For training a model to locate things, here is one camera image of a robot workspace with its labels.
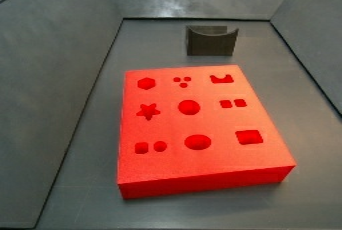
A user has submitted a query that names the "red shape-sorting board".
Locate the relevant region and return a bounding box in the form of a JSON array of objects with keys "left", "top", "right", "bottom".
[{"left": 117, "top": 65, "right": 295, "bottom": 199}]

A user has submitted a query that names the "black curved holder stand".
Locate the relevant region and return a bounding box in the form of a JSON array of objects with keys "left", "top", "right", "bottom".
[{"left": 185, "top": 25, "right": 239, "bottom": 56}]

